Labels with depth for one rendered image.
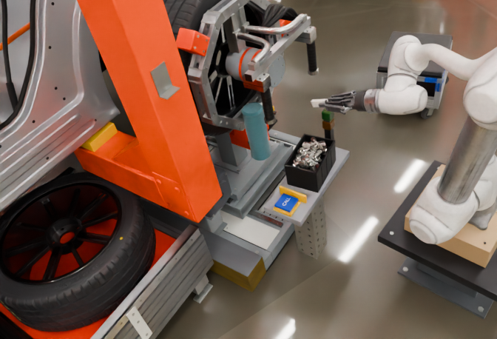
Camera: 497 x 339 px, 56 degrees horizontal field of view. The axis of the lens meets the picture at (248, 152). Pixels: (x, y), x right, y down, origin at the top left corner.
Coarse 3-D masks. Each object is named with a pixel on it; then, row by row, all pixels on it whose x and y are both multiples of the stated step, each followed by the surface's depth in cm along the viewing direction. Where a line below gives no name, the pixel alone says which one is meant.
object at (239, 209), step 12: (288, 144) 252; (276, 156) 250; (288, 156) 252; (276, 168) 243; (264, 180) 236; (252, 192) 234; (228, 204) 228; (240, 204) 230; (252, 204) 233; (240, 216) 228
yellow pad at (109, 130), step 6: (108, 126) 196; (114, 126) 197; (96, 132) 194; (102, 132) 193; (108, 132) 195; (114, 132) 198; (90, 138) 191; (96, 138) 191; (102, 138) 194; (108, 138) 196; (84, 144) 193; (90, 144) 190; (96, 144) 192; (102, 144) 195
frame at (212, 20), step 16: (224, 0) 174; (240, 0) 175; (256, 0) 183; (208, 16) 168; (224, 16) 171; (208, 32) 167; (208, 48) 167; (192, 64) 170; (208, 64) 170; (192, 80) 172; (208, 80) 172; (208, 96) 175; (256, 96) 212; (208, 112) 179; (240, 112) 206; (240, 128) 200
